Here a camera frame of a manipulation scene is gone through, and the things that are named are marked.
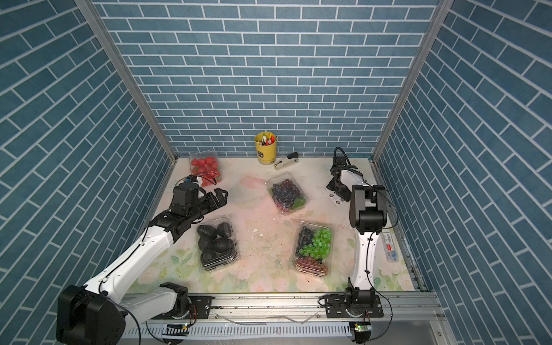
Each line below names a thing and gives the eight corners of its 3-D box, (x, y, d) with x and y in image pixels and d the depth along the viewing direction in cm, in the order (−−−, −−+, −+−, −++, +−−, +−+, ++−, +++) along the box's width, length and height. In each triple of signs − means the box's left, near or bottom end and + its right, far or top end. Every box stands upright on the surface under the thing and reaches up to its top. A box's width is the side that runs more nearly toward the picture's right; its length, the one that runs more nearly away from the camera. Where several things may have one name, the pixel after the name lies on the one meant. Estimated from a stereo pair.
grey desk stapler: (275, 170, 115) (275, 167, 113) (271, 164, 118) (271, 160, 116) (301, 161, 120) (301, 157, 118) (296, 155, 123) (296, 151, 121)
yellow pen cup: (256, 166, 120) (253, 145, 108) (258, 152, 127) (255, 131, 115) (276, 166, 120) (275, 146, 108) (276, 152, 127) (276, 131, 115)
